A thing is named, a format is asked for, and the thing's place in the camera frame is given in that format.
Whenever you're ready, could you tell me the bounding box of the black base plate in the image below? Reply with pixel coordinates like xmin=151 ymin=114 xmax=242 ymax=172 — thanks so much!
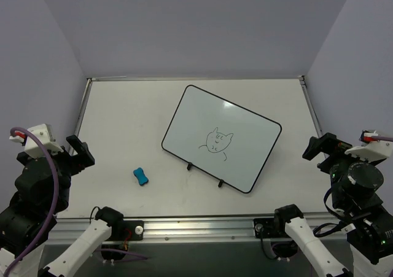
xmin=253 ymin=217 xmax=279 ymax=239
xmin=120 ymin=220 xmax=144 ymax=241

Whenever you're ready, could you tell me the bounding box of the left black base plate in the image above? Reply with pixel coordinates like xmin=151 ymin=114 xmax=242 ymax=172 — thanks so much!
xmin=120 ymin=220 xmax=144 ymax=241

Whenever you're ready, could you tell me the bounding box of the aluminium front rail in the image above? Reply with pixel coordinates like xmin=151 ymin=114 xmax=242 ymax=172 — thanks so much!
xmin=45 ymin=218 xmax=354 ymax=244

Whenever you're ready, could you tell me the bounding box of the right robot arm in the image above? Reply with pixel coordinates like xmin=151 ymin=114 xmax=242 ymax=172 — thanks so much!
xmin=272 ymin=130 xmax=392 ymax=276

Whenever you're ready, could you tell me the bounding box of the blue whiteboard eraser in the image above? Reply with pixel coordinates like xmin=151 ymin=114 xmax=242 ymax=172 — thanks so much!
xmin=133 ymin=168 xmax=149 ymax=186

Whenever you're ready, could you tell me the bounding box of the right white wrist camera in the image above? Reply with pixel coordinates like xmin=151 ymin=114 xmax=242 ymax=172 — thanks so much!
xmin=345 ymin=130 xmax=392 ymax=163

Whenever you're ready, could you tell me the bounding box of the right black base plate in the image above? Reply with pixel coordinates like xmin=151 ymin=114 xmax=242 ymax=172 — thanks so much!
xmin=253 ymin=217 xmax=279 ymax=239

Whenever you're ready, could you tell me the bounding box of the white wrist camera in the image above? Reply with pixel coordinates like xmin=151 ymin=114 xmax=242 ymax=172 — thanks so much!
xmin=9 ymin=123 xmax=63 ymax=158
xmin=345 ymin=130 xmax=392 ymax=163

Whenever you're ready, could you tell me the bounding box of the white whiteboard black frame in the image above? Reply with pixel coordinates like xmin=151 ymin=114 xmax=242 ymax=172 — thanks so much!
xmin=161 ymin=85 xmax=282 ymax=193

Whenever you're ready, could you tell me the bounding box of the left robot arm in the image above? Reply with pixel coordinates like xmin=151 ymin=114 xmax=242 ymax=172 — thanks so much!
xmin=1 ymin=135 xmax=125 ymax=276

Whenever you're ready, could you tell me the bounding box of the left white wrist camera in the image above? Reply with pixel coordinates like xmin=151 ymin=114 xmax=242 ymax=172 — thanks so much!
xmin=9 ymin=123 xmax=63 ymax=158

